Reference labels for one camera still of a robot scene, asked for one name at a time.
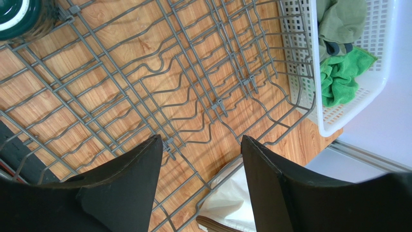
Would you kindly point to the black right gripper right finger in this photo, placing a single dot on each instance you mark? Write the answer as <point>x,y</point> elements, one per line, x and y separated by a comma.
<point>287,197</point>

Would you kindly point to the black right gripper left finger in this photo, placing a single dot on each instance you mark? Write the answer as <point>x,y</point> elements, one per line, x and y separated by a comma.
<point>116,196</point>

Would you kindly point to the dark green mug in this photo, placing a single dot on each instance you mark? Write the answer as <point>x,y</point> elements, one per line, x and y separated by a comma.
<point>24,21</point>

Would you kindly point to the cream brown cap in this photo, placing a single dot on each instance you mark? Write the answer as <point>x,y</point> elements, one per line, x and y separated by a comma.
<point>228,208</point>

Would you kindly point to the bright green cloth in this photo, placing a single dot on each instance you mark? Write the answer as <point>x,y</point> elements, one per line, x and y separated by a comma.
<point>339,73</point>

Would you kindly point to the white plastic basket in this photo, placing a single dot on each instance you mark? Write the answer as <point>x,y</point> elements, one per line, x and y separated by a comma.
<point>299,30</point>

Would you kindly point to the olive green cloth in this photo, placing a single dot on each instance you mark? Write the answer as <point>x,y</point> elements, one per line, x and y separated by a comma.
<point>340,24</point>

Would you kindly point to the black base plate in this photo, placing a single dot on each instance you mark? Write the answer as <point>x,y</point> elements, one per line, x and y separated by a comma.
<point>12,152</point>

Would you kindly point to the aluminium frame post right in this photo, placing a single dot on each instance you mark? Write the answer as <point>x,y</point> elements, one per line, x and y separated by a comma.
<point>369,158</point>

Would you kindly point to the grey wire dish rack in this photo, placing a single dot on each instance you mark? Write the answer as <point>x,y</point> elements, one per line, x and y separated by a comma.
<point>200,73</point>

